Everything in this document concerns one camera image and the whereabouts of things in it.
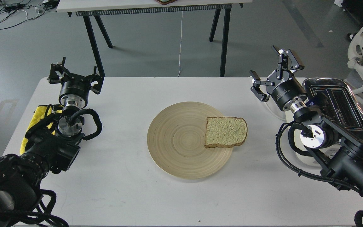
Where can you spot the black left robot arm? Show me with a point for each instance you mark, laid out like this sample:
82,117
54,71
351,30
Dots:
52,146

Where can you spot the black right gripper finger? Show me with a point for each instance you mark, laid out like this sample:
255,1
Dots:
255,88
288,63

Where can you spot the round wooden plate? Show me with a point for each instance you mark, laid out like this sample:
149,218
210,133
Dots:
176,141

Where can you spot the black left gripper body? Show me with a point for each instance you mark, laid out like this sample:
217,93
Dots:
75,92

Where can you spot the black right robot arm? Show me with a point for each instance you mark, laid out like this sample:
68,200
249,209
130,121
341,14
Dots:
327,123

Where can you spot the yellow cloth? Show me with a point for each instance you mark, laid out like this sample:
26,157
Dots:
41,112

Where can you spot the brown object on background table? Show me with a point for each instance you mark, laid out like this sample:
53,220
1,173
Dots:
165,2

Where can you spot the white chrome toaster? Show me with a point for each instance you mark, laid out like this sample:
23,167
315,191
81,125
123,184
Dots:
342,107

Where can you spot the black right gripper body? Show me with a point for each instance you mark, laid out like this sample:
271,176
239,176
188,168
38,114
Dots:
285,90

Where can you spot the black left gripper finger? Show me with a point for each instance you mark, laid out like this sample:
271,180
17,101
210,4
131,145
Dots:
58,73
96,81

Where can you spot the slice of bread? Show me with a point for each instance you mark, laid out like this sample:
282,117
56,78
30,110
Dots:
225,132

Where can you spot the white background table black legs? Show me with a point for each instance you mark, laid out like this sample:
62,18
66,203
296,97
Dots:
98,8

